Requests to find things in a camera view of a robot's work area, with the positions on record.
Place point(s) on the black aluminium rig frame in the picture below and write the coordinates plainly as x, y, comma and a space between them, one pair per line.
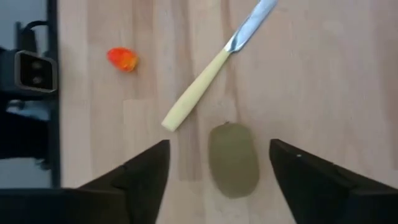
53, 124

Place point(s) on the brown green kiwi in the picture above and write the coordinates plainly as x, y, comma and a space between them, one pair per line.
233, 161

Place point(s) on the grey table-level camera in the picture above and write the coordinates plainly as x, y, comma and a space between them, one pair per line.
35, 71

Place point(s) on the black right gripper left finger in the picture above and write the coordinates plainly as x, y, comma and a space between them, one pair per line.
93, 205

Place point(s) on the pale yellow banana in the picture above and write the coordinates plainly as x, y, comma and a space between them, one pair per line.
199, 87

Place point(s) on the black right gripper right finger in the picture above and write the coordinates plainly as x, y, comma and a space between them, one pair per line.
335, 202

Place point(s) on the small red orange pear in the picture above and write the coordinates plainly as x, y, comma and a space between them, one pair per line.
122, 59

